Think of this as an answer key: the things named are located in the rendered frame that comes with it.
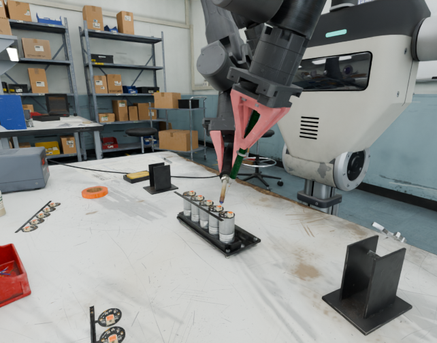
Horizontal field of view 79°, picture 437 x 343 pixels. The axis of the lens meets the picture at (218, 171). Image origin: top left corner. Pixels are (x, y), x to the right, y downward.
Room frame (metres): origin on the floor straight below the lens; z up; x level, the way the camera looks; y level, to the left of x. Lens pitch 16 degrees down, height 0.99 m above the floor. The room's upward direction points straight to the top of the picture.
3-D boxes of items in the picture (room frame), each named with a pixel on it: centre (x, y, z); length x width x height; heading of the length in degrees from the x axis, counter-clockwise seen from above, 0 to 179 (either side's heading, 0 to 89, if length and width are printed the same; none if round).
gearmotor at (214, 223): (0.39, 0.00, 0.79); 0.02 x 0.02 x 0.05
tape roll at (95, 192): (0.62, 0.31, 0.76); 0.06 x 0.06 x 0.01
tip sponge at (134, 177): (0.74, 0.23, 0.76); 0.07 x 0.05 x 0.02; 133
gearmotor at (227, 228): (0.37, -0.01, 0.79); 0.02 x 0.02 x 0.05
